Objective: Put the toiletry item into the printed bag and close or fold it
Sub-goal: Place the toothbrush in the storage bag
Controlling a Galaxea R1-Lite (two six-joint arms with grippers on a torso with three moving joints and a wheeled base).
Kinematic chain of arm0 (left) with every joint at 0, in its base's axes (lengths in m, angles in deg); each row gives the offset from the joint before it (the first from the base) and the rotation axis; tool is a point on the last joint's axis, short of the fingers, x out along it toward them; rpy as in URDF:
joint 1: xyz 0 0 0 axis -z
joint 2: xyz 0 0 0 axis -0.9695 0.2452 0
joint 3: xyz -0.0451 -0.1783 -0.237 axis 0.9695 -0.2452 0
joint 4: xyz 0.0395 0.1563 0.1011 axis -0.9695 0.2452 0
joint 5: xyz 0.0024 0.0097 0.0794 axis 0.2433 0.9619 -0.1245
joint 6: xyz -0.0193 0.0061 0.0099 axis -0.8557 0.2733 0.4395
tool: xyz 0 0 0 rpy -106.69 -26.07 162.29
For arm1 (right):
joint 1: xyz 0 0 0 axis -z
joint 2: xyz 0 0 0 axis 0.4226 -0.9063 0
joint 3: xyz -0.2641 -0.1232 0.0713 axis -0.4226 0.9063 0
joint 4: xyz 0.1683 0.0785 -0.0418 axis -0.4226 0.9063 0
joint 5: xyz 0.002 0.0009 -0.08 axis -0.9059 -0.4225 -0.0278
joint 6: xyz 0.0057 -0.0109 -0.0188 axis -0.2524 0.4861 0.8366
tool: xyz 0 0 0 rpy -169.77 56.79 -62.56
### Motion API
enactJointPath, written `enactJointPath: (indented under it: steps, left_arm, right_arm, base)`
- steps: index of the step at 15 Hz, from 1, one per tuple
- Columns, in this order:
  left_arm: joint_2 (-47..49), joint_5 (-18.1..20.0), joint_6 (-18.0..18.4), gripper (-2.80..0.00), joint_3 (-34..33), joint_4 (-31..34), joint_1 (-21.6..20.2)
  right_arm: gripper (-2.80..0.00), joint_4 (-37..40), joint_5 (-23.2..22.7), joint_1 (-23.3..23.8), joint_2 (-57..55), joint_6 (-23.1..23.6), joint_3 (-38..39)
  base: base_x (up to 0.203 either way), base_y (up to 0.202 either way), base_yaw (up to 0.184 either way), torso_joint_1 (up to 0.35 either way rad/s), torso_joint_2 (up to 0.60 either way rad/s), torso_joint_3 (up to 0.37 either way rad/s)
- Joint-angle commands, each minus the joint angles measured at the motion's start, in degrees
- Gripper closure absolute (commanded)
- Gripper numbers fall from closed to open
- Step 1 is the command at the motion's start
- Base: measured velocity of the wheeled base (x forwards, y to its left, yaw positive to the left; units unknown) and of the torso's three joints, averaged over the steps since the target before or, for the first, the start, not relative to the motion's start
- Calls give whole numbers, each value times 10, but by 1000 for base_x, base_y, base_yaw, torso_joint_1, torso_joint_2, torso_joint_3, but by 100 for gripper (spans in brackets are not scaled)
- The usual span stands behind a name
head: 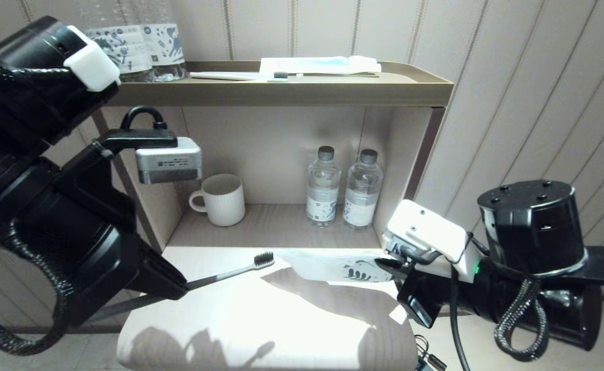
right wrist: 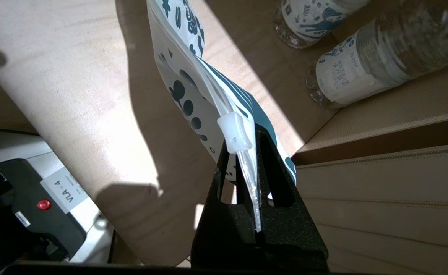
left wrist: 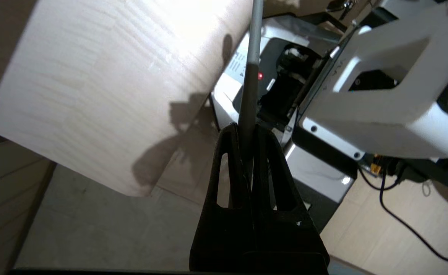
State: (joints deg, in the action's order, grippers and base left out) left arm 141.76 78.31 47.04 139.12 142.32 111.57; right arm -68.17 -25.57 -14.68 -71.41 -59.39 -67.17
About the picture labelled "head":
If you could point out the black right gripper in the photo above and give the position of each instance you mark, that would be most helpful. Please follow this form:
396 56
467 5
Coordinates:
428 296

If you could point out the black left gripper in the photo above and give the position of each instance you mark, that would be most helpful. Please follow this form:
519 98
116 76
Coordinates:
106 278

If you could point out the white blue plastic wrapper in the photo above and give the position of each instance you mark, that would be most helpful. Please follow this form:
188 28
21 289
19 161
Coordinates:
328 268

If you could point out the pale green toothbrush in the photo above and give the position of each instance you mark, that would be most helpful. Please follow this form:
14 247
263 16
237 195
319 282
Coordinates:
230 273

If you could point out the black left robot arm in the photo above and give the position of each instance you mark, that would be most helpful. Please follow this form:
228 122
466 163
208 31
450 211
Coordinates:
23 180

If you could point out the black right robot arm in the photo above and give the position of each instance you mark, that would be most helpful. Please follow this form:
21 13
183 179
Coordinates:
534 257

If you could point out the small clear water bottle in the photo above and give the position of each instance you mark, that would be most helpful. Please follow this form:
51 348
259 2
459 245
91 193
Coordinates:
322 193
362 198

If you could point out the white ribbed mug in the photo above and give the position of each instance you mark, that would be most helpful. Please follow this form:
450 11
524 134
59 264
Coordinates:
224 203

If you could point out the black key bunch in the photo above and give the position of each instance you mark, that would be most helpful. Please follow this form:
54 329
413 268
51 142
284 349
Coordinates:
428 358

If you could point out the brown open shelf unit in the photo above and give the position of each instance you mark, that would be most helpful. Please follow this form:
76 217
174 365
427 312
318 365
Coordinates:
281 94

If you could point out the white toothbrush dark bristles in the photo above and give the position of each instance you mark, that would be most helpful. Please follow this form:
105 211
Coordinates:
224 76

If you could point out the large clear water bottle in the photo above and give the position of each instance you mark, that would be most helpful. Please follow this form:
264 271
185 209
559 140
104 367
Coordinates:
168 46
121 51

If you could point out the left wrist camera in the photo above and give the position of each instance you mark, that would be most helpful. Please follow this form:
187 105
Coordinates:
170 162

